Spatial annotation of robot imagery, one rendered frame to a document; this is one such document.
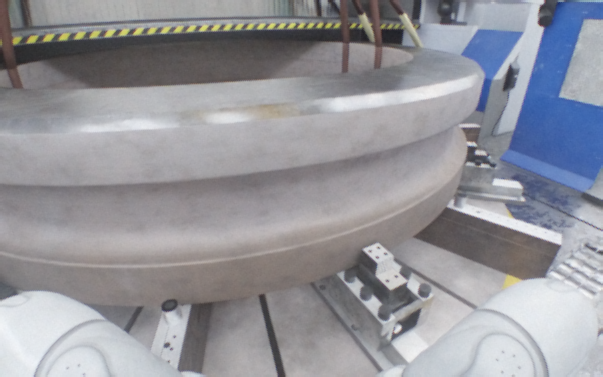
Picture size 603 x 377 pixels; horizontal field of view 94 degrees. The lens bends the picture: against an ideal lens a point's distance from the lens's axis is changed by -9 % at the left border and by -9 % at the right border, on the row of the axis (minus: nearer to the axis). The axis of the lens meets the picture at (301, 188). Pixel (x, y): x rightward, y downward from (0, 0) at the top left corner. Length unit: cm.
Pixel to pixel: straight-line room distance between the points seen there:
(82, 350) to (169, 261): 109
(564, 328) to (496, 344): 14
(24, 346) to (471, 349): 55
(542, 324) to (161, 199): 133
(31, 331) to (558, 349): 69
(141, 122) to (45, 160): 41
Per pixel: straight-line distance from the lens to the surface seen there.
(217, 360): 190
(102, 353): 44
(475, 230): 252
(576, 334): 57
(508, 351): 44
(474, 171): 337
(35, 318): 56
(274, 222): 150
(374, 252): 166
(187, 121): 116
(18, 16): 430
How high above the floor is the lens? 190
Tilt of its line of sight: 29 degrees down
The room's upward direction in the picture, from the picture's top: straight up
